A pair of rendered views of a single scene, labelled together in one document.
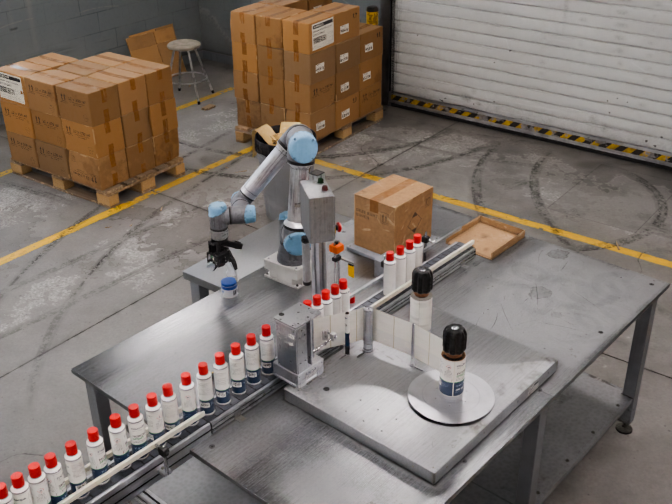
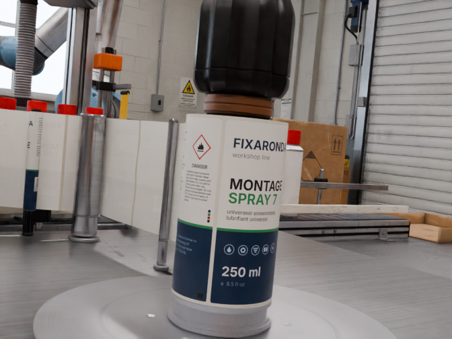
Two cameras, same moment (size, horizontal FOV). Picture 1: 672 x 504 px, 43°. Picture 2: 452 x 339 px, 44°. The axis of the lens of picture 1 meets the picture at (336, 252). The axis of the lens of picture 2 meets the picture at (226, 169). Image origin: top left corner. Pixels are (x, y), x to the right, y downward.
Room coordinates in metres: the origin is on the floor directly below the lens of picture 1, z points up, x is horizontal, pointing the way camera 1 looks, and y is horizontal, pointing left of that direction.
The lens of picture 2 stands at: (1.95, -0.50, 1.05)
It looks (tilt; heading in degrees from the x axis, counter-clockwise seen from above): 3 degrees down; 13
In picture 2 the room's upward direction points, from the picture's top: 5 degrees clockwise
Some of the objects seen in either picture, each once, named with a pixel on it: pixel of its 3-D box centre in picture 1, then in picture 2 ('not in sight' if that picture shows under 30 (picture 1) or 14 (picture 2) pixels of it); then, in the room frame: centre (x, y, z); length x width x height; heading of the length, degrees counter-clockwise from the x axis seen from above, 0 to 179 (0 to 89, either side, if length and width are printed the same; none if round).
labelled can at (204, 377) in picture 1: (205, 388); not in sight; (2.36, 0.46, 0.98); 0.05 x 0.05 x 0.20
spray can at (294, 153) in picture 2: (416, 255); (290, 173); (3.28, -0.35, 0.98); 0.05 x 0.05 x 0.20
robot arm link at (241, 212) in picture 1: (242, 213); (7, 52); (3.24, 0.39, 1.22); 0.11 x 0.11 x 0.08; 9
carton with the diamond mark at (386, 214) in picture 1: (393, 215); (280, 165); (3.67, -0.28, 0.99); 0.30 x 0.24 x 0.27; 139
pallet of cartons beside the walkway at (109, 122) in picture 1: (90, 122); not in sight; (6.50, 1.94, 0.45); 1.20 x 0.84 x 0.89; 54
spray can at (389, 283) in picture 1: (389, 273); not in sight; (3.12, -0.23, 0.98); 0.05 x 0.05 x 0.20
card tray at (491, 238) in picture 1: (485, 236); (430, 226); (3.69, -0.73, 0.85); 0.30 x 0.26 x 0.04; 138
